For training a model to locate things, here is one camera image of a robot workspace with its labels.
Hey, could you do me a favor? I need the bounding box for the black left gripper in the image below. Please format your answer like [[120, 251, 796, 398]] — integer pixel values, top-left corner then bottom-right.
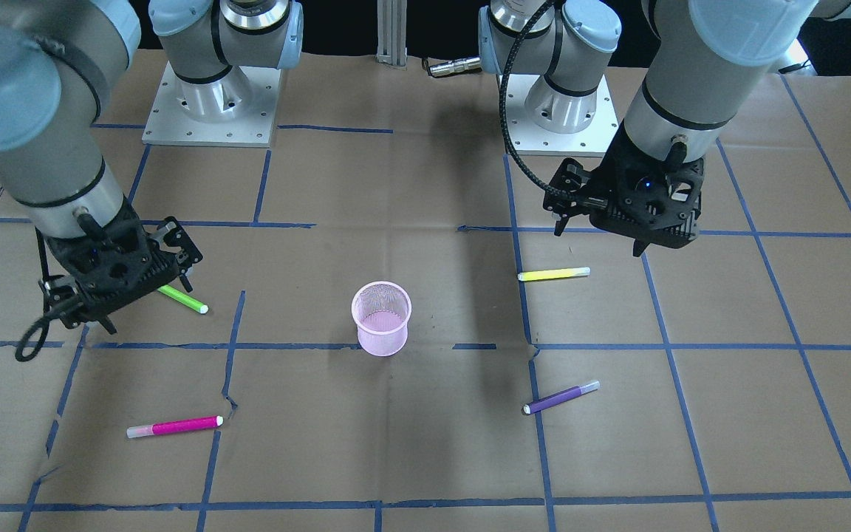
[[543, 128, 705, 257]]

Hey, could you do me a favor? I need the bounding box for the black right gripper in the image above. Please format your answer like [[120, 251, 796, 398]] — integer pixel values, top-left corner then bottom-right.
[[40, 201, 204, 335]]

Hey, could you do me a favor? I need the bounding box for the pink pen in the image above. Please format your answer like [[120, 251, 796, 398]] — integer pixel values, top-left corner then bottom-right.
[[126, 415, 225, 439]]

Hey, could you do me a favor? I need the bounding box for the purple pen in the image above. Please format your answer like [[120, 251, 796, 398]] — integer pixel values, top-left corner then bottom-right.
[[521, 381, 601, 415]]

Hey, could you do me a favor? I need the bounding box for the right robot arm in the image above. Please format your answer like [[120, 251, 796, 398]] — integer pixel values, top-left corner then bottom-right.
[[0, 1, 304, 333]]

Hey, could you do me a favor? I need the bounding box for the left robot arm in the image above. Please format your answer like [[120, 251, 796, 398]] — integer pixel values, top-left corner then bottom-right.
[[479, 1, 851, 256]]

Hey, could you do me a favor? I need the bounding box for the pink mesh cup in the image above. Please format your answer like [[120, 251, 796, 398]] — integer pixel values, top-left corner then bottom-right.
[[351, 282, 412, 357]]

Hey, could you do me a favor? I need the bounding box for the yellow pen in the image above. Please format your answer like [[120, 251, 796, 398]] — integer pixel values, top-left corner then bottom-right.
[[516, 267, 591, 282]]

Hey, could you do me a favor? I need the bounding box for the green pen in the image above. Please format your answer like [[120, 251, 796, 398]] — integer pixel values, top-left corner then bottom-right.
[[156, 285, 210, 316]]

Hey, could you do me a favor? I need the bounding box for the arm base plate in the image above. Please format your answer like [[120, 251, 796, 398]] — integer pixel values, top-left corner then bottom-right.
[[142, 65, 284, 149], [505, 69, 618, 157]]

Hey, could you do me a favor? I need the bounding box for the aluminium frame post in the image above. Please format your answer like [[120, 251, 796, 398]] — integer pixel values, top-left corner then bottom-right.
[[375, 0, 408, 69]]

